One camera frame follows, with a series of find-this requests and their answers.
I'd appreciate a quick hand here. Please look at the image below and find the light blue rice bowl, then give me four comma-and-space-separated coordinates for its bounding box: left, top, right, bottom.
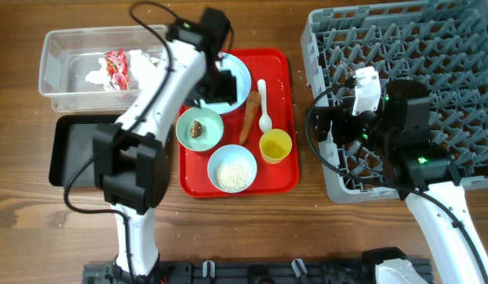
207, 144, 257, 194

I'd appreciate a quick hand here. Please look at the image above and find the white napkin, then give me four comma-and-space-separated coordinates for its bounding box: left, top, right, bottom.
85, 50, 160, 92

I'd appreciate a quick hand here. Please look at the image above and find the brown food lump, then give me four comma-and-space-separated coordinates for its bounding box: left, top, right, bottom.
190, 121, 203, 138

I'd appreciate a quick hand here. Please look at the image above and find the green bowl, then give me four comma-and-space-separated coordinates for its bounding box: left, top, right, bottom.
175, 107, 224, 151

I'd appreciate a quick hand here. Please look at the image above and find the grey dishwasher rack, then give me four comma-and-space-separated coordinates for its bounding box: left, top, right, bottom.
301, 1, 488, 190

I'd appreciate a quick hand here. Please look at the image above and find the black tray bin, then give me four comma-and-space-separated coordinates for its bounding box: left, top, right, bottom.
48, 114, 118, 187

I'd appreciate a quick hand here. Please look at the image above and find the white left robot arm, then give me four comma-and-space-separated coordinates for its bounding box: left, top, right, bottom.
92, 8, 237, 283

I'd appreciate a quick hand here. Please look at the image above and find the clear plastic bin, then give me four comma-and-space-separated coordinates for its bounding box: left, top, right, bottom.
39, 26, 163, 113

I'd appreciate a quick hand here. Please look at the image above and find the orange carrot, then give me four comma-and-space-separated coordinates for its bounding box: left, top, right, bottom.
238, 91, 261, 145

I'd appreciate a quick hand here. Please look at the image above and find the red snack wrapper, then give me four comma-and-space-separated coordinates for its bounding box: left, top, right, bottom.
105, 49, 130, 91

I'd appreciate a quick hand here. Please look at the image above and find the white rice pile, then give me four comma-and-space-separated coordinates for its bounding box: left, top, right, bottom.
215, 162, 251, 192

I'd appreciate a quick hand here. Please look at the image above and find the white plastic spoon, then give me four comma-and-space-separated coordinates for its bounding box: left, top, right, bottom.
257, 79, 272, 133

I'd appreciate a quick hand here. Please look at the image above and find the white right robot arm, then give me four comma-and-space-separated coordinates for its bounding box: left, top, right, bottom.
306, 80, 488, 283

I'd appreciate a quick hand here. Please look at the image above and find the yellow plastic cup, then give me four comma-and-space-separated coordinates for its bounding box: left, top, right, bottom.
259, 129, 293, 164

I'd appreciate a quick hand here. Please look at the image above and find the red plastic tray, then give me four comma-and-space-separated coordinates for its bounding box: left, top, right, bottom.
178, 48, 300, 199

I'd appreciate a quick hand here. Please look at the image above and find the light blue plate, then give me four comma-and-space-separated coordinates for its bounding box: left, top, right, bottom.
200, 52, 251, 114

